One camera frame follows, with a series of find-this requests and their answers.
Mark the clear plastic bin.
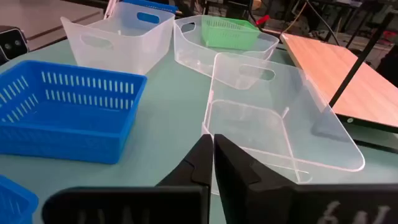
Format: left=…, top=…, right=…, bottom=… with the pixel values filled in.
left=60, top=2, right=175, bottom=75
left=201, top=52, right=366, bottom=196
left=173, top=14, right=280, bottom=91

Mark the green slotted plastic basket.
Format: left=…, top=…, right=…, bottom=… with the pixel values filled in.
left=201, top=15, right=261, bottom=51

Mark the wooden shelf board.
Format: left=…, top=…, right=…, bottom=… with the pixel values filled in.
left=279, top=32, right=398, bottom=129

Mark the green table mat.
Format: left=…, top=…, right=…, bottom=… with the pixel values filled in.
left=0, top=39, right=398, bottom=224

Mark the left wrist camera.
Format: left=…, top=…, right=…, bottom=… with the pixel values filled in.
left=0, top=26, right=29, bottom=65

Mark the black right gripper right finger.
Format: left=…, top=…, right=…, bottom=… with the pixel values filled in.
left=213, top=133, right=398, bottom=224

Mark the blue slotted plastic basket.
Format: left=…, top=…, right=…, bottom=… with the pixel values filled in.
left=123, top=0, right=178, bottom=25
left=0, top=174, right=40, bottom=224
left=0, top=60, right=148, bottom=165

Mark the small red plastic part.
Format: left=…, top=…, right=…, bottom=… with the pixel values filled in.
left=256, top=14, right=271, bottom=26

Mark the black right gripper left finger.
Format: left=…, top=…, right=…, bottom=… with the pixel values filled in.
left=42, top=134, right=214, bottom=224

